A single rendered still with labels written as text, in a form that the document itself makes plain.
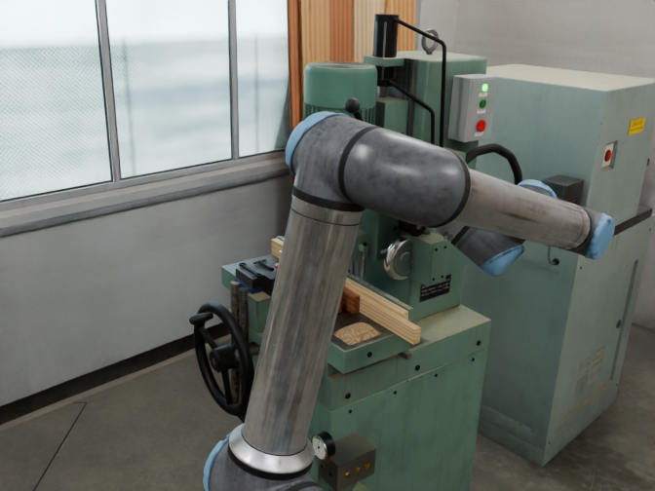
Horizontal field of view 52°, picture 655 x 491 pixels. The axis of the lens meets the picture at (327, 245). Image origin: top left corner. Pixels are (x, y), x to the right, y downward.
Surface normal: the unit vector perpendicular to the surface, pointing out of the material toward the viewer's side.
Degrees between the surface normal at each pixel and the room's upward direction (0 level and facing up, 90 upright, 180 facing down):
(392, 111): 90
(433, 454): 90
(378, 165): 66
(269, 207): 90
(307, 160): 78
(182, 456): 0
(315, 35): 87
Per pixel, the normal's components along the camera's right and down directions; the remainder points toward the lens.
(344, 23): 0.70, 0.22
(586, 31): -0.71, 0.23
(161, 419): 0.04, -0.93
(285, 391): -0.04, 0.27
